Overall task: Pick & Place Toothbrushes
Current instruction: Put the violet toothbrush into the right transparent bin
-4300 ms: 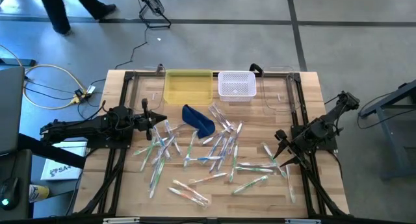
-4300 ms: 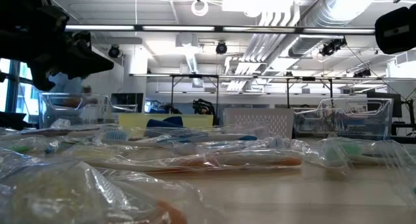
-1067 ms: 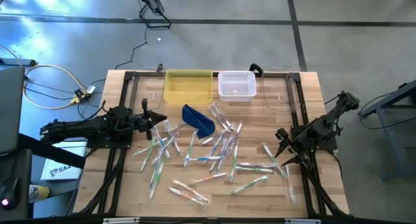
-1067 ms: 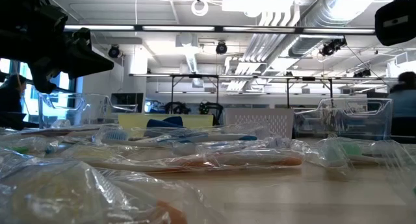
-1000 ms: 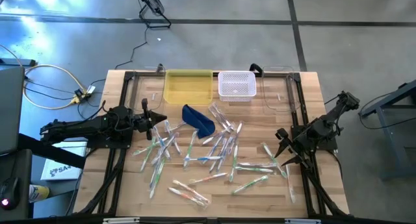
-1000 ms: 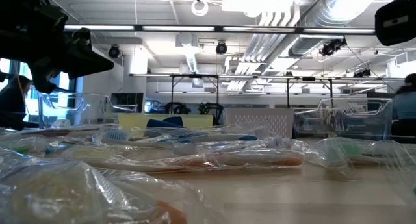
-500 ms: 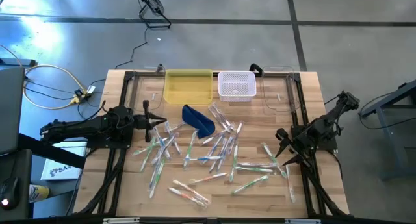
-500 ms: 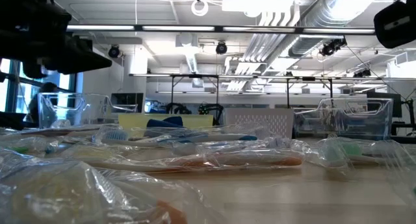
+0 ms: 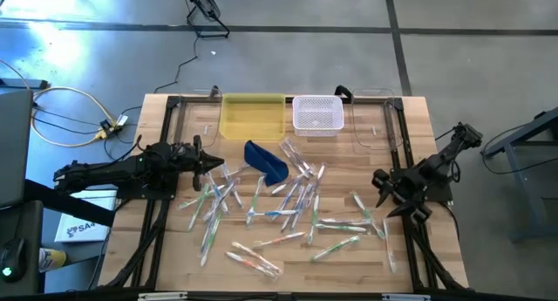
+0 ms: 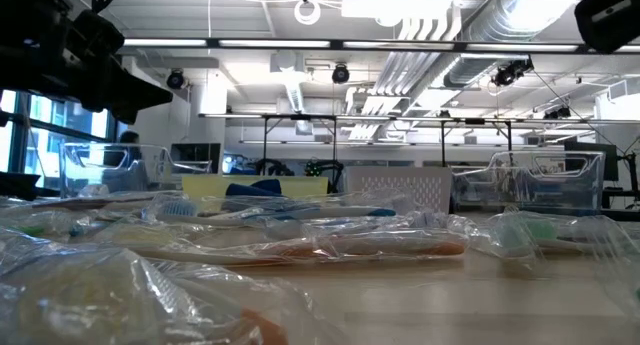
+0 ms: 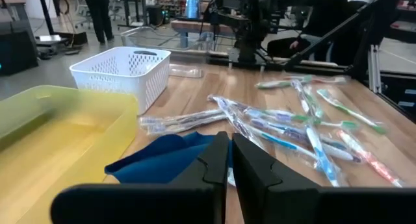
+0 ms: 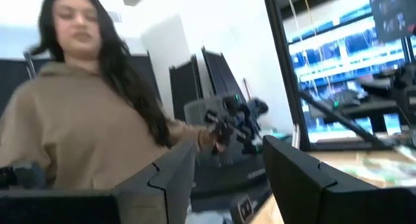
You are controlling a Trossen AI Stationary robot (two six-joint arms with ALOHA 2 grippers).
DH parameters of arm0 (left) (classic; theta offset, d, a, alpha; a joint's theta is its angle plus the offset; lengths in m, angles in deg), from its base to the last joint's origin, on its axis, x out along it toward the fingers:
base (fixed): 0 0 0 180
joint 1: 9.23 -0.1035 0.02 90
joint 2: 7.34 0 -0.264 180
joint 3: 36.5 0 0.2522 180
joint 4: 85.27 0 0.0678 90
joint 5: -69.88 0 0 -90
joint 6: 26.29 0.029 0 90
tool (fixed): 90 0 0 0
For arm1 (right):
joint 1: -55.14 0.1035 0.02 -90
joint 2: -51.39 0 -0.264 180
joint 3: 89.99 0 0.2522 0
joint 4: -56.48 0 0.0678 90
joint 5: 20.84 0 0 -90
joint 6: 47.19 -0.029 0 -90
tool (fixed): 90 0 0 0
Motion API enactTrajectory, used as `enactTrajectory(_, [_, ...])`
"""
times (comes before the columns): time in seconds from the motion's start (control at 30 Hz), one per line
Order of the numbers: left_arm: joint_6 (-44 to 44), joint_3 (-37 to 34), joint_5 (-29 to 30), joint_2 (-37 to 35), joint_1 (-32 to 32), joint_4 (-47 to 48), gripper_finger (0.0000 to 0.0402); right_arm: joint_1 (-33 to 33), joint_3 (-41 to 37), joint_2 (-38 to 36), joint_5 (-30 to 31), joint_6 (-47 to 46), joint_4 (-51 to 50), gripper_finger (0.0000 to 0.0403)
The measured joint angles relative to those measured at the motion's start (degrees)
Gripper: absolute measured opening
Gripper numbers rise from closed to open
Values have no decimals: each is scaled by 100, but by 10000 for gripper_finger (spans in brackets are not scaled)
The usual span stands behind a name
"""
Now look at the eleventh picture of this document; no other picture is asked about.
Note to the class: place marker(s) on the wooden bench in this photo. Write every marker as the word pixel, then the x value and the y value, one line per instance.
pixel 195 25

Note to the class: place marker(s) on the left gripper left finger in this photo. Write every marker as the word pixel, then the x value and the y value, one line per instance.
pixel 146 204

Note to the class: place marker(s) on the blue glowing device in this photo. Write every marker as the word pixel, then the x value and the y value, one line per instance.
pixel 192 4

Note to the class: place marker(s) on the orange toothbrush in clear wrapper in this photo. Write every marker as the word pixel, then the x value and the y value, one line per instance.
pixel 370 157

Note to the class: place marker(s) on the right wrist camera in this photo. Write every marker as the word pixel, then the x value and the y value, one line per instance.
pixel 232 2

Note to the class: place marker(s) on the black cabinet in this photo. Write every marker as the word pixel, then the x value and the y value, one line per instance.
pixel 16 48

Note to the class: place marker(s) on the white perforated plastic basket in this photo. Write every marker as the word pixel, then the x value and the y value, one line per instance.
pixel 107 78

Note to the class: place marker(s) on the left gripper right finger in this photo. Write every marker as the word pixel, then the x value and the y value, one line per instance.
pixel 292 204

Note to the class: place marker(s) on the person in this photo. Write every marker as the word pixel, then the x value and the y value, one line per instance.
pixel 325 13
pixel 97 13

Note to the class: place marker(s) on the blue cloth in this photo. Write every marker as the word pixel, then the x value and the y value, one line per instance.
pixel 156 159

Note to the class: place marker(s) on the yellow plastic bin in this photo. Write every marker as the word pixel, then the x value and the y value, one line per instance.
pixel 65 136

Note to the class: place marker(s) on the aluminium extrusion posts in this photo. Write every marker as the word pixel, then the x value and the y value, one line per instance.
pixel 373 71

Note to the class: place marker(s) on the black desk frame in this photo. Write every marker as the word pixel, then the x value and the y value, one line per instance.
pixel 45 13

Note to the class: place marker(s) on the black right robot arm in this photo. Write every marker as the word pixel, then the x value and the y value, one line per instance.
pixel 250 39

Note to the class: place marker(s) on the clear plastic bin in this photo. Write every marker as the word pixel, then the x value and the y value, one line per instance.
pixel 146 39

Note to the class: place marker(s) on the person's hand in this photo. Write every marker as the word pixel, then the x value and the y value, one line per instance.
pixel 294 44

